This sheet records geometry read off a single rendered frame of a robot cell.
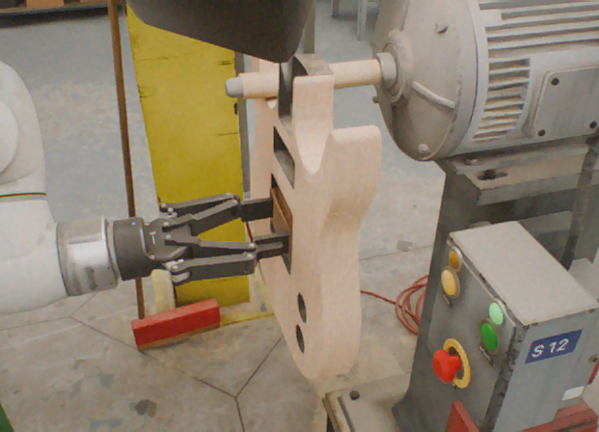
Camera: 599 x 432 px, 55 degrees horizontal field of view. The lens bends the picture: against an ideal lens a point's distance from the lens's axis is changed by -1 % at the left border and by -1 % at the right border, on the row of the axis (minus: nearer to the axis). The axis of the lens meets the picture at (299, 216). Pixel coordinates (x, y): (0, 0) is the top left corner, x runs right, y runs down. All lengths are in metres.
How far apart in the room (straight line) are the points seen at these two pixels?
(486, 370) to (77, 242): 0.48
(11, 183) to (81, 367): 1.46
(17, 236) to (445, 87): 0.51
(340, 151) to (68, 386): 1.68
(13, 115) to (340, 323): 0.42
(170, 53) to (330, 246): 1.12
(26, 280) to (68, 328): 1.57
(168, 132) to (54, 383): 0.92
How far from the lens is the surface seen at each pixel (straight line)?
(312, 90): 0.62
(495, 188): 0.82
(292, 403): 1.91
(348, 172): 0.52
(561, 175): 0.88
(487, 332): 0.66
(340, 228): 0.59
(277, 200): 0.75
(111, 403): 2.00
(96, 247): 0.69
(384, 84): 0.78
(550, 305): 0.65
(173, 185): 1.82
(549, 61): 0.77
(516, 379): 0.69
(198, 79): 1.67
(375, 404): 1.54
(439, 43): 0.71
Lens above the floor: 1.54
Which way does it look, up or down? 36 degrees down
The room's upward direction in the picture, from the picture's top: straight up
